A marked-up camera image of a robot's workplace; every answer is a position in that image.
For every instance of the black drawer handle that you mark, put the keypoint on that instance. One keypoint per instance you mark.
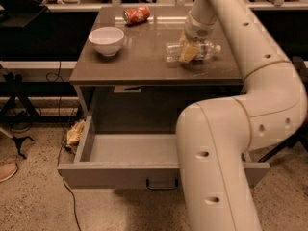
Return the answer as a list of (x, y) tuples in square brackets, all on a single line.
[(162, 186)]

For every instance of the crushed orange soda can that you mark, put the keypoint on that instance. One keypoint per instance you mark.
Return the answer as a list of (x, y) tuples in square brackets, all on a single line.
[(136, 15)]

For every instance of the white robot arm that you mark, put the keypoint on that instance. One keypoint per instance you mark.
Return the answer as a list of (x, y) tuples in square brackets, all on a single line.
[(213, 134)]

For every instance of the grey cabinet with glossy top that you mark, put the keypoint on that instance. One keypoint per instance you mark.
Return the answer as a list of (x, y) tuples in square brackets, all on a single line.
[(137, 90)]

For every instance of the white ceramic bowl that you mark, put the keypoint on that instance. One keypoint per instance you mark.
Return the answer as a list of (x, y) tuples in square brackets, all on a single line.
[(107, 40)]

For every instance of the grey open top drawer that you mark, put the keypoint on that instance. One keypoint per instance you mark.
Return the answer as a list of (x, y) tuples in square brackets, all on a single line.
[(111, 157)]

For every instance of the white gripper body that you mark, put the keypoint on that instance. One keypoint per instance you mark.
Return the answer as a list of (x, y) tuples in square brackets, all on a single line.
[(199, 30)]

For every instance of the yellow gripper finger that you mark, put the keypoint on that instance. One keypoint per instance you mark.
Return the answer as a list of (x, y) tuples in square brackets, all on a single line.
[(189, 51), (182, 39)]

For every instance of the clear plastic water bottle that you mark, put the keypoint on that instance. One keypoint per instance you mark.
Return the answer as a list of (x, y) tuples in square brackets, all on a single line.
[(208, 50)]

